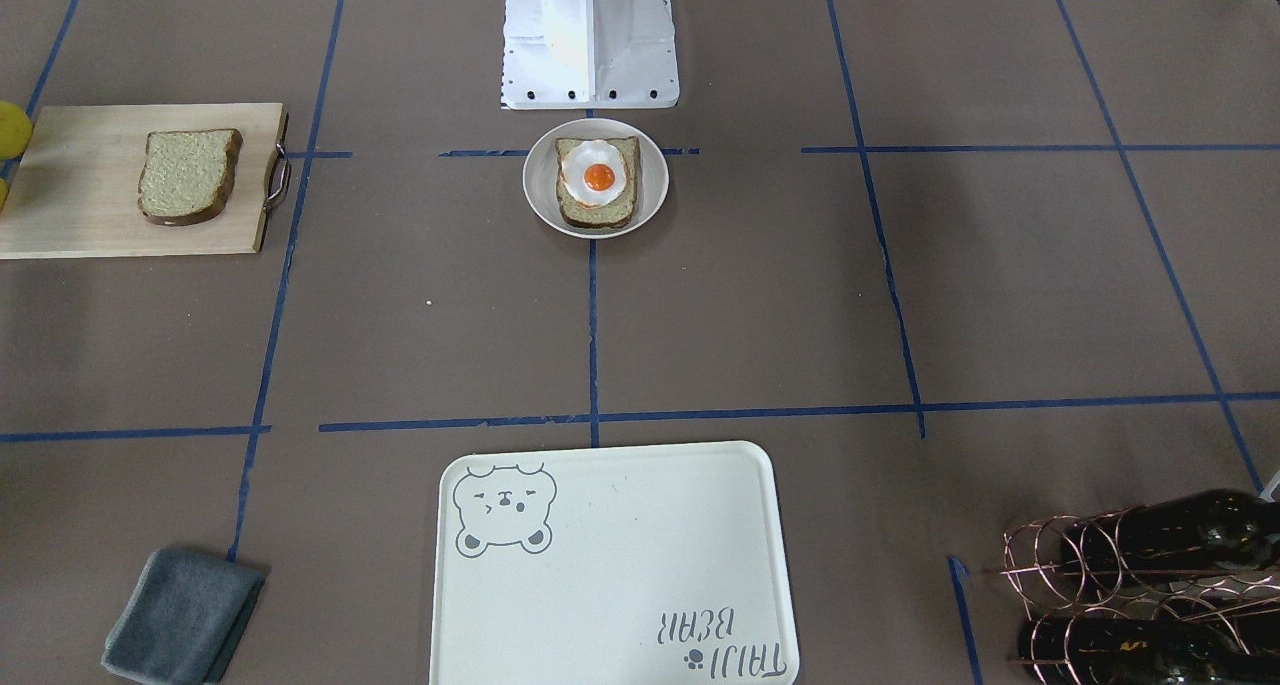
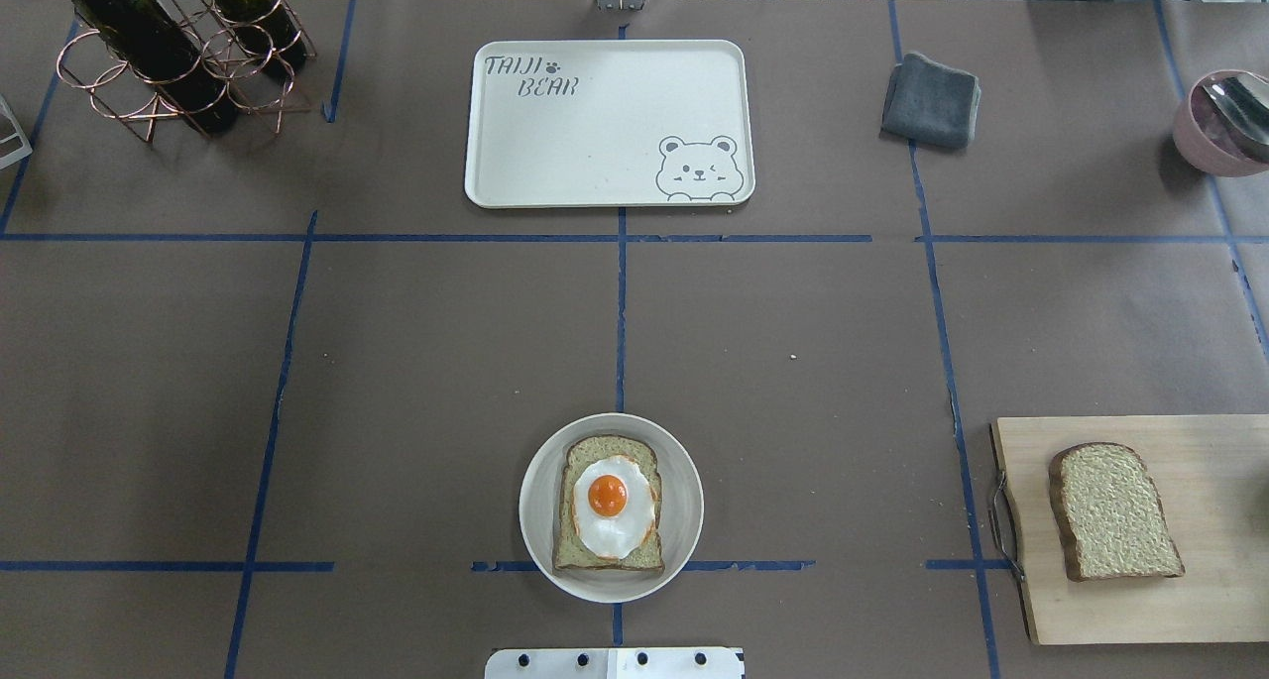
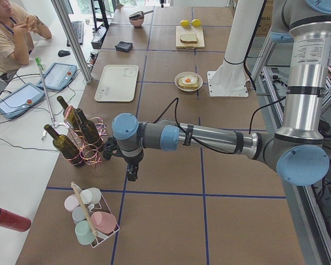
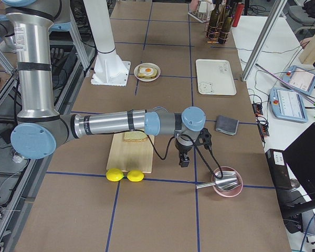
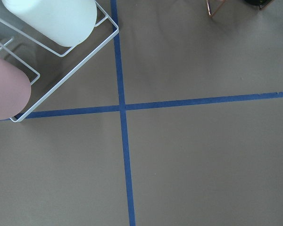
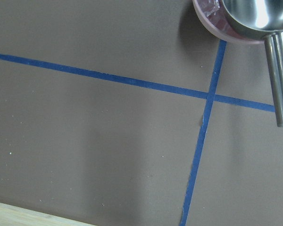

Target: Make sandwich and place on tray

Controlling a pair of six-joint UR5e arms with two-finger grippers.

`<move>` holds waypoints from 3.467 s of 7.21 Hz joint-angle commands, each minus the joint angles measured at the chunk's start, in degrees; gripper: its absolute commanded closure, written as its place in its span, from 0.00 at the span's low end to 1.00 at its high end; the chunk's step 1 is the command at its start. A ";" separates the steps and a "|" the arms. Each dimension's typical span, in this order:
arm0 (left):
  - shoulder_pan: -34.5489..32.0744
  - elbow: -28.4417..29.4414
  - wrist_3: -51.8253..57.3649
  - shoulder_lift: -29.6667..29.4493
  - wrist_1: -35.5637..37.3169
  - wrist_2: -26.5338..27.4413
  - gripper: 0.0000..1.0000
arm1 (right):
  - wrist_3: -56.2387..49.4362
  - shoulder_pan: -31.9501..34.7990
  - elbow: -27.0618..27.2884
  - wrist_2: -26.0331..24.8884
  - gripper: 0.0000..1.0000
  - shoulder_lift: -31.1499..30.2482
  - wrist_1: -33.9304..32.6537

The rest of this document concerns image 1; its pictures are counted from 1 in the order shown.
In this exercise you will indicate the bread slice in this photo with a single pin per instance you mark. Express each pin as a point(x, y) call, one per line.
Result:
point(616, 213)
point(188, 176)

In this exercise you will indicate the grey folded cloth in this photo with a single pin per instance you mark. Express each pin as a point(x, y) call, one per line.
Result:
point(184, 621)

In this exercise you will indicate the copper wire bottle rack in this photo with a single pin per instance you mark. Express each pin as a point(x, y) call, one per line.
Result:
point(1243, 605)

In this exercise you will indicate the fried egg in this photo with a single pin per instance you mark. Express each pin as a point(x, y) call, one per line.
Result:
point(591, 173)

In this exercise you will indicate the dark glass bottle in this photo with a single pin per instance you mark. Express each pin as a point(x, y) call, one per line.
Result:
point(1213, 531)
point(1100, 650)

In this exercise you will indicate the wooden cutting board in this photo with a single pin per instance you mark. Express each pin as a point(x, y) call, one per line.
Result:
point(75, 192)

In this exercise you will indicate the upper dark glass bottle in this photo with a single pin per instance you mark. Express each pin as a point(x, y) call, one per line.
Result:
point(1213, 531)

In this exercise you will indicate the lower dark glass bottle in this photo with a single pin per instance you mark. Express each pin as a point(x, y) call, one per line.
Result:
point(1100, 650)

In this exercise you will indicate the white bear serving tray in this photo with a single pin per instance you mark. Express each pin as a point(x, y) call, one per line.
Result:
point(635, 564)

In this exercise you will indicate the white round plate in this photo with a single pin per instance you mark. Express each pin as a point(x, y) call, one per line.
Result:
point(541, 172)

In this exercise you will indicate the yellow fruit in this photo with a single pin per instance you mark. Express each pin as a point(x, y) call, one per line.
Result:
point(16, 129)

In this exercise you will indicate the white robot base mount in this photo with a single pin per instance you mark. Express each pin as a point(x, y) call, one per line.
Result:
point(563, 54)

